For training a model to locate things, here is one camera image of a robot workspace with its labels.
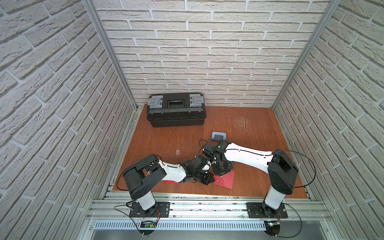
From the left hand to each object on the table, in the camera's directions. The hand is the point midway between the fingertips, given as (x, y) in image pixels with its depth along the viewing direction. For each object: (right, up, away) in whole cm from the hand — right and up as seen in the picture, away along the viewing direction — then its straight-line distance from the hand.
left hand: (216, 180), depth 82 cm
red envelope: (-22, +7, -21) cm, 31 cm away
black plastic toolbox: (-29, +42, +14) cm, 52 cm away
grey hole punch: (+4, +23, +18) cm, 30 cm away
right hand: (+3, +4, -1) cm, 6 cm away
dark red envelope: (+6, 0, +1) cm, 6 cm away
